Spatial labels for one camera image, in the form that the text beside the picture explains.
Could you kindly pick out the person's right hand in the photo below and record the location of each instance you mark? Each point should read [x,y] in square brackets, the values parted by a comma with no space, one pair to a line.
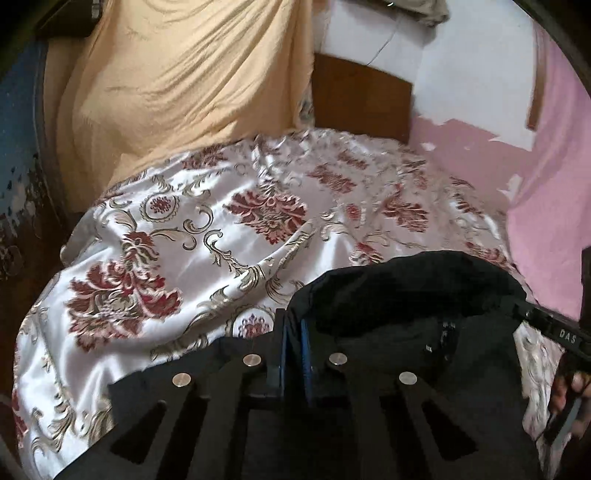
[570,390]

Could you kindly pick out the blue printed fabric wardrobe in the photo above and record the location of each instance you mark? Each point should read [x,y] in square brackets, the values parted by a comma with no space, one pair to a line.
[18,138]

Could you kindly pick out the wooden headboard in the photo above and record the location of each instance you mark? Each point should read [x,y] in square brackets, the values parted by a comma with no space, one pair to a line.
[360,97]

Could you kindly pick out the pink curtain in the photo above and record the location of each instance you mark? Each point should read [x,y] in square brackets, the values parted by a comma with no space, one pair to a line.
[554,184]

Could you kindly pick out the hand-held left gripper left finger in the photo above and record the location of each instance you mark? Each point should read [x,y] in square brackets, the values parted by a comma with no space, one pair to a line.
[282,350]

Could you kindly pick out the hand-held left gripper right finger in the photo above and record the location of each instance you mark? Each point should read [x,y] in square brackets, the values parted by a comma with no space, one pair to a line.
[306,364]

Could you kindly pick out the yellow hanging cloth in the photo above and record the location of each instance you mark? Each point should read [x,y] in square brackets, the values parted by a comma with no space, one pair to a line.
[184,83]

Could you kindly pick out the black pillow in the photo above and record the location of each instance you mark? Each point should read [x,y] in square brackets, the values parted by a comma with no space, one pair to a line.
[415,300]

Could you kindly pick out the floral satin bedspread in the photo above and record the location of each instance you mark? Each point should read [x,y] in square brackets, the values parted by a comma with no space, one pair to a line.
[194,258]

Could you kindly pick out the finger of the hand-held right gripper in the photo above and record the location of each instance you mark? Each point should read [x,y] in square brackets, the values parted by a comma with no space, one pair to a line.
[533,314]

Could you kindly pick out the beige hanging cloth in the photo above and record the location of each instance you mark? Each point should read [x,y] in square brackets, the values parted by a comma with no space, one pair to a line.
[427,11]

